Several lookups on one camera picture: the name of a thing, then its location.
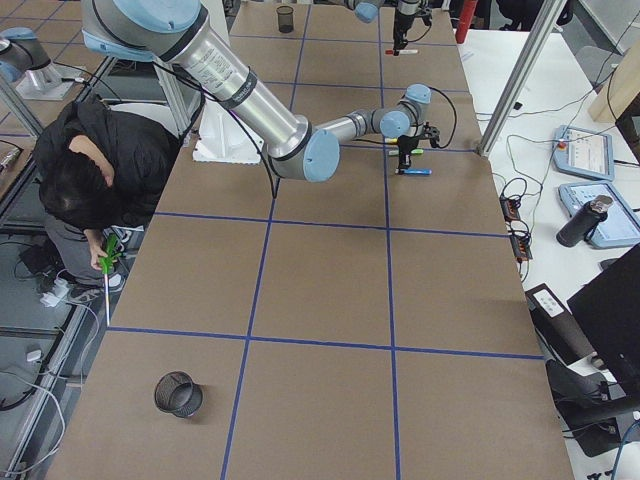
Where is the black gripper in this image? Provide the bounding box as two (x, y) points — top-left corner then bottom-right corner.
(396, 135), (418, 175)
(392, 14), (409, 56)

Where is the red and white marker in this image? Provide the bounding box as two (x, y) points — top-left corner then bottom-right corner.
(384, 49), (419, 56)

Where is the blue highlighter pen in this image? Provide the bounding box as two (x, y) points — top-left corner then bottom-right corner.
(401, 169), (432, 176)

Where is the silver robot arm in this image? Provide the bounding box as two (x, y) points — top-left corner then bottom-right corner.
(81, 1), (431, 182)
(336, 0), (430, 56)

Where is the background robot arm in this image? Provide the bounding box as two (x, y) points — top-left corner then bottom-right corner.
(1, 27), (51, 83)

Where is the green highlighter pen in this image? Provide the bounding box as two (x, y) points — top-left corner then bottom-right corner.
(388, 148), (424, 156)

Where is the red cylinder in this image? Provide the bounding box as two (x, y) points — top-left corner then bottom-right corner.
(455, 0), (477, 45)

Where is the left black mesh cup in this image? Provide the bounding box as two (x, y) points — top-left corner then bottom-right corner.
(276, 5), (294, 34)

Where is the black mesh cup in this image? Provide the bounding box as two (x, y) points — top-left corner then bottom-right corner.
(154, 371), (203, 418)
(276, 5), (294, 34)

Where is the far teach pendant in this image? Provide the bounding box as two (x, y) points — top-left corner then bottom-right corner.
(552, 125), (615, 181)

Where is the teach pendant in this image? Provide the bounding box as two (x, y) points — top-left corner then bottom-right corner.
(556, 180), (639, 249)
(552, 125), (615, 181)

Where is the black water bottle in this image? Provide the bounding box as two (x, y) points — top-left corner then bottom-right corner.
(556, 195), (614, 247)

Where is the near teach pendant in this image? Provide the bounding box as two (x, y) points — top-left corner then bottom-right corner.
(556, 180), (639, 249)

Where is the black monitor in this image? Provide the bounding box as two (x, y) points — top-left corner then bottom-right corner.
(568, 246), (639, 395)

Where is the person in black jacket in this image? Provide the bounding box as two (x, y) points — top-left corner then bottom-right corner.
(32, 100), (182, 303)

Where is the right black mesh cup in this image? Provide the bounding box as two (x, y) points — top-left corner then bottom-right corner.
(154, 371), (203, 418)

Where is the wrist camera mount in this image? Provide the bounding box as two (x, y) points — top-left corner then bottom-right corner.
(419, 123), (442, 149)

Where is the aluminium frame post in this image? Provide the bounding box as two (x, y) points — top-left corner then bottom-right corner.
(477, 0), (565, 157)

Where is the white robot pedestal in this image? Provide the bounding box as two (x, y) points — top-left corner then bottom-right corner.
(193, 86), (264, 165)

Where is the green handled stick tool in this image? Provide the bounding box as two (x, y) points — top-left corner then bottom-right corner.
(99, 233), (121, 327)

